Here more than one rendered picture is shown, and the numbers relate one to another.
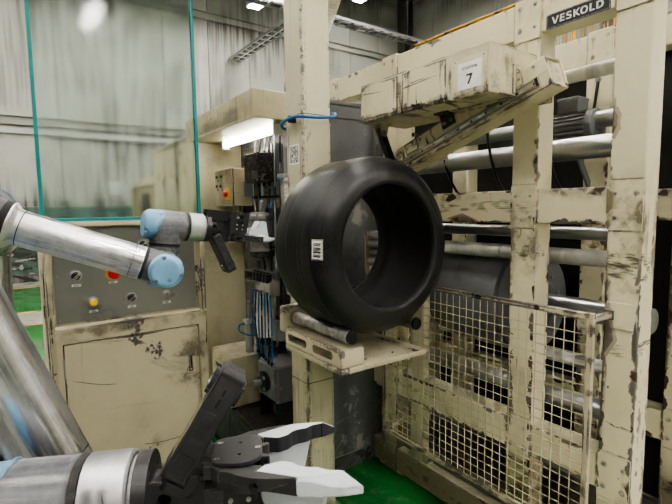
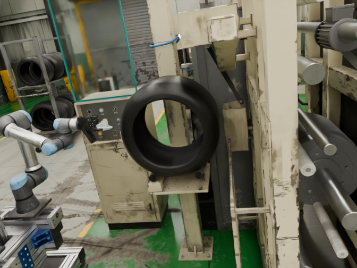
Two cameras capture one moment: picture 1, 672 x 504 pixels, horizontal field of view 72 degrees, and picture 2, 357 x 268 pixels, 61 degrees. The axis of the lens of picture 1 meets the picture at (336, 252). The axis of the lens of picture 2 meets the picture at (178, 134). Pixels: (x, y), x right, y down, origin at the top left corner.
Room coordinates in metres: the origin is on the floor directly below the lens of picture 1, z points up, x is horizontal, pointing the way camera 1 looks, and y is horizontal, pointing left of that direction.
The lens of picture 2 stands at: (0.41, -1.35, 1.72)
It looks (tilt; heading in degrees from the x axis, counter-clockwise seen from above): 19 degrees down; 46
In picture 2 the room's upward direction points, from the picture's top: 9 degrees counter-clockwise
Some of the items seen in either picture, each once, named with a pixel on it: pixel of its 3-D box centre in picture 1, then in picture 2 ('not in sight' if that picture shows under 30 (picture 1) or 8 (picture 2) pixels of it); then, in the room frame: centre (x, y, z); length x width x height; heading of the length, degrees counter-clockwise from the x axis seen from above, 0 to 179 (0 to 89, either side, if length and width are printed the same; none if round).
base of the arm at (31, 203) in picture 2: not in sight; (26, 201); (0.90, 0.74, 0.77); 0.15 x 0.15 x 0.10
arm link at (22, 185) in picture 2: not in sight; (21, 185); (0.91, 0.74, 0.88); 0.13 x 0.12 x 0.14; 23
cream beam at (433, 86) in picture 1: (438, 93); (210, 25); (1.70, -0.38, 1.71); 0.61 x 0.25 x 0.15; 35
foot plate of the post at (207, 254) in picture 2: not in sight; (196, 246); (1.83, 0.10, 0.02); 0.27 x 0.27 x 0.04; 35
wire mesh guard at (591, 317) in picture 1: (464, 385); (235, 215); (1.63, -0.46, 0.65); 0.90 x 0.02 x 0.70; 35
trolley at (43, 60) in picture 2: not in sight; (52, 91); (2.77, 4.24, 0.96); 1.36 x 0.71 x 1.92; 35
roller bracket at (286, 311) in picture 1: (326, 311); not in sight; (1.77, 0.04, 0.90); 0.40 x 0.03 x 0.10; 125
